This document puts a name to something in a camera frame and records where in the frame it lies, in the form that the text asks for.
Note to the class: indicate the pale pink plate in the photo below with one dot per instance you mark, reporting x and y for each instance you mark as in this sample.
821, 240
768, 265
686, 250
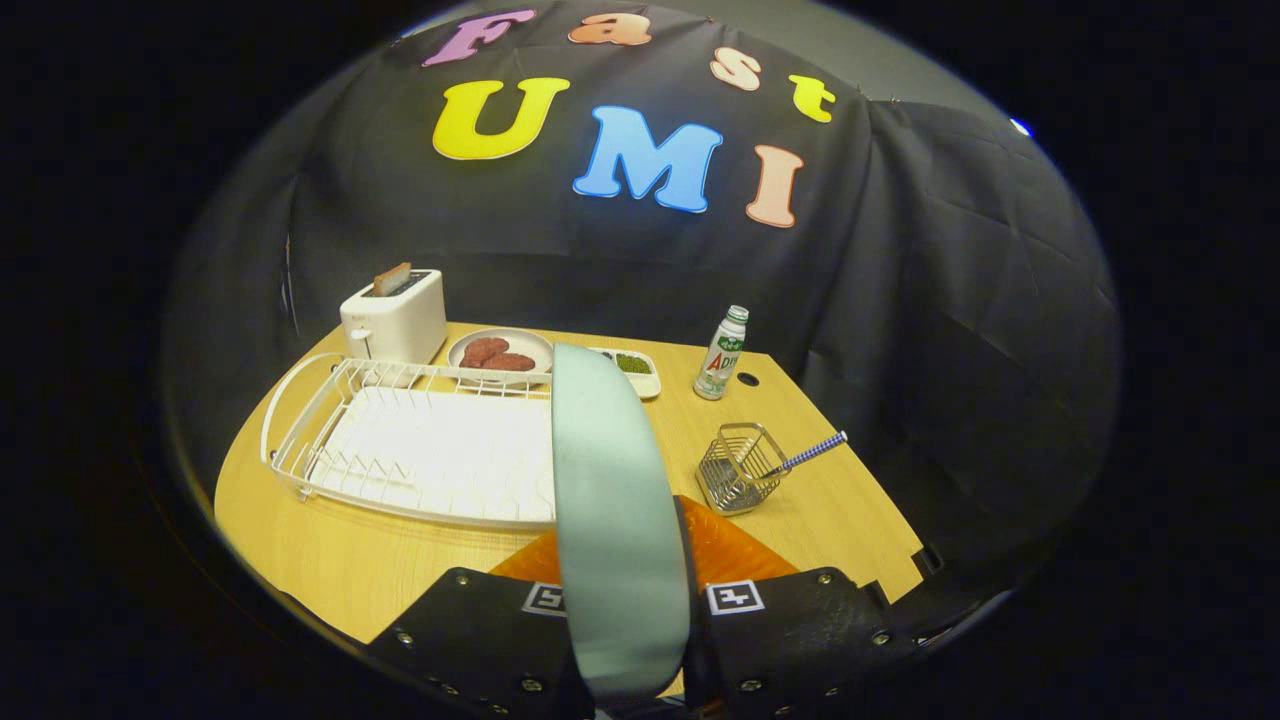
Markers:
535, 345

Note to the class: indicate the brown toast slice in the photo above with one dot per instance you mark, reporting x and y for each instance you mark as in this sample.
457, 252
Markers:
392, 279

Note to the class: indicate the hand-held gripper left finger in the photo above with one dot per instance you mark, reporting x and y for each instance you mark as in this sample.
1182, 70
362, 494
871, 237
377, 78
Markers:
480, 630

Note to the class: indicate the pale green plate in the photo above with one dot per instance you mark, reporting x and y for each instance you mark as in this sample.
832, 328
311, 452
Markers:
620, 520

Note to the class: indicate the black backdrop cloth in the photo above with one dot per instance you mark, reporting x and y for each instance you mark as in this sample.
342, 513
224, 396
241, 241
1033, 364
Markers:
950, 300

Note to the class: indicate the white plastic drink bottle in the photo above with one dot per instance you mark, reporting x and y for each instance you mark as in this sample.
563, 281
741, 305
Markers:
718, 360

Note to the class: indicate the white toaster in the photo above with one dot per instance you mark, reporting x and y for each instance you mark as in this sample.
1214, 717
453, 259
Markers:
400, 320

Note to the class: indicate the black table edge clamp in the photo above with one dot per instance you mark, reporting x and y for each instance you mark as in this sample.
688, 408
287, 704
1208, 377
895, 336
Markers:
930, 560

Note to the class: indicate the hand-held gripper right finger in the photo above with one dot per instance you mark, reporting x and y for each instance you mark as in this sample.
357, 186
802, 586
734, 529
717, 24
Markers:
800, 640

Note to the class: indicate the white divided snack tray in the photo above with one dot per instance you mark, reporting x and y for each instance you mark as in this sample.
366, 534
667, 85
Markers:
640, 385

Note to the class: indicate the pile of green beans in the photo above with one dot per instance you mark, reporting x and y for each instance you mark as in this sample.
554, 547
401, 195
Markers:
634, 364

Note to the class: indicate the red meat patty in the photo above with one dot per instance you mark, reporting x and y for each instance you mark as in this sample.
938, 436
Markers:
485, 350
512, 362

